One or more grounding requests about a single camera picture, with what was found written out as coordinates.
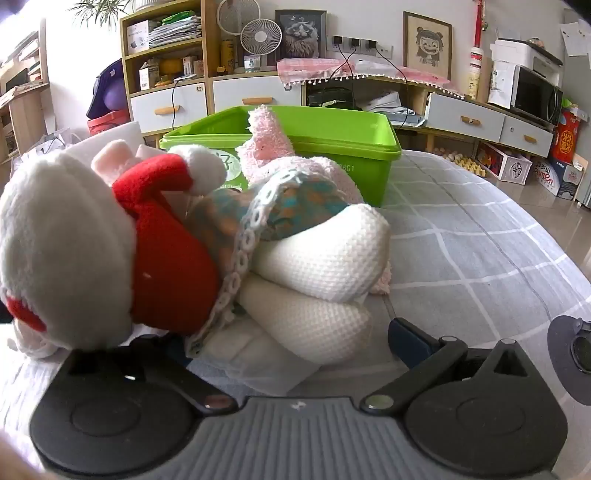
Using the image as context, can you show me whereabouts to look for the wooden side shelf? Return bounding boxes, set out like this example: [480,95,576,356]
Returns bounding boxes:
[0,18,52,168]

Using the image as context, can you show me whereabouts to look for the framed cat picture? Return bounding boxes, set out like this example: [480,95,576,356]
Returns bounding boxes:
[276,10,328,60]

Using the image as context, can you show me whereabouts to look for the red and white santa plush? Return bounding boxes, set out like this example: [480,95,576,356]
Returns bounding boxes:
[0,141,228,358]

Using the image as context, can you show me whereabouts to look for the yellow egg tray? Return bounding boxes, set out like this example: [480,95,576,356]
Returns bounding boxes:
[434,147,488,179]

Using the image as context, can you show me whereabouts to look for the blue and white printed box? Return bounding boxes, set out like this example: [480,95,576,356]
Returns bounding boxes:
[534,159,579,200]

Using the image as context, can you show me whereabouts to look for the white decorated bottle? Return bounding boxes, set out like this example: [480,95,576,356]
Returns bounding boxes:
[467,45,484,100]

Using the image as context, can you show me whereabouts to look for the wooden shelf cabinet with drawers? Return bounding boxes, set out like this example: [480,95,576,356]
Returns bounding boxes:
[119,0,305,137]

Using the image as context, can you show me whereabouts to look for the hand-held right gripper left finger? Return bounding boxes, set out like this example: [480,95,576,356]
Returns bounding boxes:
[59,336,237,412]

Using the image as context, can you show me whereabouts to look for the black bag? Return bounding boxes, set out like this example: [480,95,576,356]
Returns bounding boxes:
[307,88,357,112]

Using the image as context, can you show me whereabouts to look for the white printer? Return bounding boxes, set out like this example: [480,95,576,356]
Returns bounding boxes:
[489,39,562,75]

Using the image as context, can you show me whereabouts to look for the pink fringed table cloth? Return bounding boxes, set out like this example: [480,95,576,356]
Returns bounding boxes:
[276,58,464,99]

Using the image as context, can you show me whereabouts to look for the cream doll with floral dress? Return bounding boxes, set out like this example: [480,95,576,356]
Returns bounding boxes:
[185,168,356,356]

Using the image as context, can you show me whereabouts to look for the red printed bucket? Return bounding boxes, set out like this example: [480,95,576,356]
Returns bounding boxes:
[88,111,131,137]

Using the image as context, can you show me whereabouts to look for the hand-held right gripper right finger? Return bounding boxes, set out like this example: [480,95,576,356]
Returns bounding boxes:
[361,318,550,414]

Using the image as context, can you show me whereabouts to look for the red printed gift box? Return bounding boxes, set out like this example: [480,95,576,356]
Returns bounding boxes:
[551,108,585,165]

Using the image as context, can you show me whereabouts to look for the white carton on shelf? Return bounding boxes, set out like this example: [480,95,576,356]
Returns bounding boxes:
[126,20,151,52]

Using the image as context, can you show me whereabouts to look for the green plastic bin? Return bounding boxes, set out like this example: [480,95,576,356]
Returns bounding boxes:
[159,106,402,208]

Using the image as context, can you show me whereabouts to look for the wall socket row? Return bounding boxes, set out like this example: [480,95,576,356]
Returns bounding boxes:
[327,34,394,58]

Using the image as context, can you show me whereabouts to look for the red hanging wall ornament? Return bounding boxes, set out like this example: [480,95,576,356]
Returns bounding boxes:
[471,0,488,47]

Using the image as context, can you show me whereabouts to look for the grey round disc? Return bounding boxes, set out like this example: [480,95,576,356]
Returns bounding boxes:
[547,316,591,416]

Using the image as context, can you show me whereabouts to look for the small white desk fan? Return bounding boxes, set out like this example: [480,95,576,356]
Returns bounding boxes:
[240,18,283,73]

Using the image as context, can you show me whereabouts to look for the framed cartoon girl picture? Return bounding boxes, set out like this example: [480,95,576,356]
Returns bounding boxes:
[403,11,452,82]

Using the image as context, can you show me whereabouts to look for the stack of papers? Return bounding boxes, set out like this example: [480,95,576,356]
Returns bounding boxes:
[148,13,204,48]

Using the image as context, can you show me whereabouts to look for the white cardboard toy box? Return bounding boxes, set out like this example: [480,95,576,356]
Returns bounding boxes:
[477,142,534,186]

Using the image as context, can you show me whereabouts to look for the pink plush toy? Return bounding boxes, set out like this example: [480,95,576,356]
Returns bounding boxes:
[240,105,393,296]

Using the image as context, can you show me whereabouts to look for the low wooden console with drawers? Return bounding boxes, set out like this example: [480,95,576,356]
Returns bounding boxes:
[300,74,555,160]

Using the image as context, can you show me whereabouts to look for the white paper bag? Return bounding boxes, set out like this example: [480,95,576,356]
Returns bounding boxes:
[20,128,75,163]

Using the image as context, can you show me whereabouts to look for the large white desk fan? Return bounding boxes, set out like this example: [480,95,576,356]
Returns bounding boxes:
[217,0,262,36]

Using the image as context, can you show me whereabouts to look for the grey checked blanket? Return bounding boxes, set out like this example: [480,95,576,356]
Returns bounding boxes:
[0,148,591,416]

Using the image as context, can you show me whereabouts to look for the potted green plant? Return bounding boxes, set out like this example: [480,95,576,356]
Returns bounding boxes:
[69,0,134,22]

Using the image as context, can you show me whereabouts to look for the white textured cloth bundle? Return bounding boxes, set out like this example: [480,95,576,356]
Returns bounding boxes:
[238,205,391,370]

